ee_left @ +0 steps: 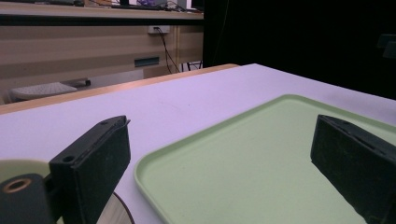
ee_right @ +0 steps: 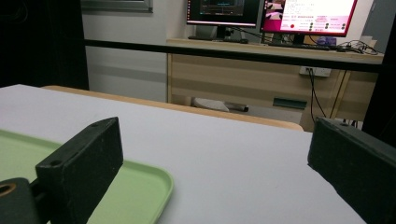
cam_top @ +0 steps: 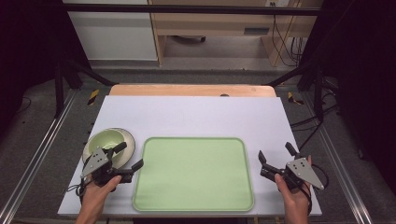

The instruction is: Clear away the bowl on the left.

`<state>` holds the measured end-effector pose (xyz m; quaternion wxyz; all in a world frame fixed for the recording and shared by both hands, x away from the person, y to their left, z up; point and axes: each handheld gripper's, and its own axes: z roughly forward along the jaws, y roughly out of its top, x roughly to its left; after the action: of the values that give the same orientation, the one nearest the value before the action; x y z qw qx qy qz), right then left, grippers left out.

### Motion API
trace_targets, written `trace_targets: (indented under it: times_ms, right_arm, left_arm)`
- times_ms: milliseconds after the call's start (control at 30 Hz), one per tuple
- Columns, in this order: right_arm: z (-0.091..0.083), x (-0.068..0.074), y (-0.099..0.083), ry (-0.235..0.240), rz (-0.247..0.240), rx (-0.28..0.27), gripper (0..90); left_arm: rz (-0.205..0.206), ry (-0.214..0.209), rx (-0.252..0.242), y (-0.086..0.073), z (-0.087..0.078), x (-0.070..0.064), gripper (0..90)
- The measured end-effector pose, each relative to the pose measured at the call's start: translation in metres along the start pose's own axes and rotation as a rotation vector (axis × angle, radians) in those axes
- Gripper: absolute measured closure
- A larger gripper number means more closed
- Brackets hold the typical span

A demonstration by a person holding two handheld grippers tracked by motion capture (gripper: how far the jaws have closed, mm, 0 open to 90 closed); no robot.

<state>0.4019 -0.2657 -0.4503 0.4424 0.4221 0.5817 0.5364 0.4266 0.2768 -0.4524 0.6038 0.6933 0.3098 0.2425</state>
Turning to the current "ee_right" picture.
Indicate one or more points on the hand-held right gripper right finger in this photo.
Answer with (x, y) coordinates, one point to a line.
(358, 161)

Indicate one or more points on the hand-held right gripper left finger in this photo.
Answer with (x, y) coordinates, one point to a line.
(84, 165)

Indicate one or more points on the light green plastic tray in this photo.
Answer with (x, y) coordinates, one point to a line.
(134, 193)

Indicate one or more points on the white power strip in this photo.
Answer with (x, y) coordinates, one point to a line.
(315, 71)

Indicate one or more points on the black curtain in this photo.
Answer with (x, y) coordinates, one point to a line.
(40, 43)

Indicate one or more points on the black keyboard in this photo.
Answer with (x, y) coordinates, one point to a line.
(299, 46)

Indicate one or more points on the light wooden desk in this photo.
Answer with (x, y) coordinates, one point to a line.
(236, 81)

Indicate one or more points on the bright screen computer monitor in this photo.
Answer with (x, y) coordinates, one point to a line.
(311, 15)

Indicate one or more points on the grey framed board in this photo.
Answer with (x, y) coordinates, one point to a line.
(116, 5)

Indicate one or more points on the black horizontal metal bar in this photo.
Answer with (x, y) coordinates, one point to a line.
(218, 53)

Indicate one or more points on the dark screen computer monitor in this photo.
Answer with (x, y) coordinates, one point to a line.
(222, 11)

